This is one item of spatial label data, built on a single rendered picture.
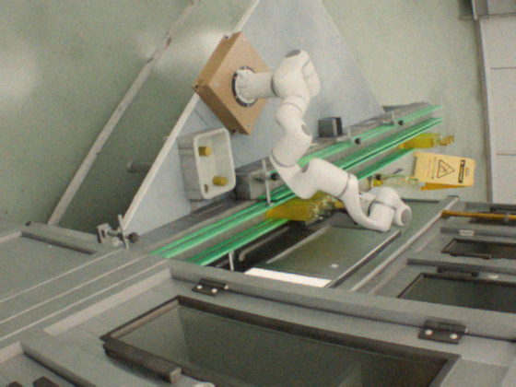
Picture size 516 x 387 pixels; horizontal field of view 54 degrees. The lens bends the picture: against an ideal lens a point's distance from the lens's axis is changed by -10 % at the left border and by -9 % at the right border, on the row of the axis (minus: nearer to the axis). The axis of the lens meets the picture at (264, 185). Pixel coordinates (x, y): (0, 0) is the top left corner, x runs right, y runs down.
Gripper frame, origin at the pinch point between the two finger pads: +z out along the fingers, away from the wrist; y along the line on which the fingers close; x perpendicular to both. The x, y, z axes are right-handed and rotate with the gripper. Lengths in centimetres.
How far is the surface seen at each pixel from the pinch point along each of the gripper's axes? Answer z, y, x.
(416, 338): -101, 18, 84
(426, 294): -46, -19, 12
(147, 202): 28, 13, 62
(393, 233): -11.0, -13.2, -13.4
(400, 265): -27.0, -17.0, 2.1
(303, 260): 0.5, -14.3, 21.0
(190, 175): 28, 18, 44
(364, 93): 67, 30, -86
